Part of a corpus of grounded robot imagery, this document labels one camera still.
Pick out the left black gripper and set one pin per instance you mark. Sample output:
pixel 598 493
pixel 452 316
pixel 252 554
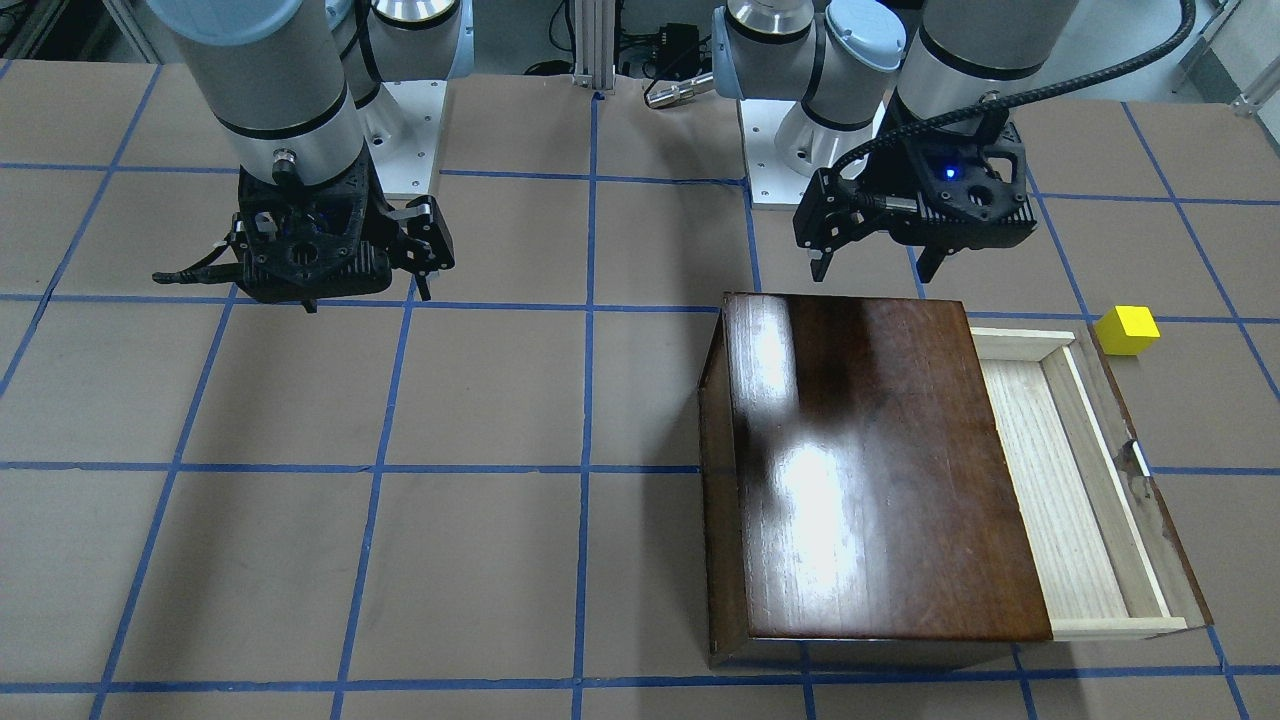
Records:
pixel 897 172

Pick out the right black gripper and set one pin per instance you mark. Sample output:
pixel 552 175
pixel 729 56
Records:
pixel 428 237

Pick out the yellow block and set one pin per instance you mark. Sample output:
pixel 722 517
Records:
pixel 1126 330

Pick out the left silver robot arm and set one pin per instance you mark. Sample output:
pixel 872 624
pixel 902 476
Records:
pixel 855 71

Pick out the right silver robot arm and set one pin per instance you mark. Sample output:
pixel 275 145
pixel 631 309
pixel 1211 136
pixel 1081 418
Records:
pixel 302 90

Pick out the dark wooden drawer cabinet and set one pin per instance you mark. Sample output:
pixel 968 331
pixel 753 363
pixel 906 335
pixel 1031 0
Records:
pixel 859 509

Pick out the black electronics box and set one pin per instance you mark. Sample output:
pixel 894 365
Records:
pixel 676 42

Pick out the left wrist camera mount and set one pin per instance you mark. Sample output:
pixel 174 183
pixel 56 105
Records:
pixel 969 184

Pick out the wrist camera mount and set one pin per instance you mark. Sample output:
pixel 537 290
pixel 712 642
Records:
pixel 289 243
pixel 969 184

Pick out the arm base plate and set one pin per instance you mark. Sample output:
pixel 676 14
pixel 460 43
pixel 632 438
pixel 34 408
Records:
pixel 404 128
pixel 783 146

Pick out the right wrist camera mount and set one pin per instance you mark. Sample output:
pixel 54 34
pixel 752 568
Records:
pixel 289 243

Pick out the aluminium extrusion post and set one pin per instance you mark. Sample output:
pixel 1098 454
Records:
pixel 594 44

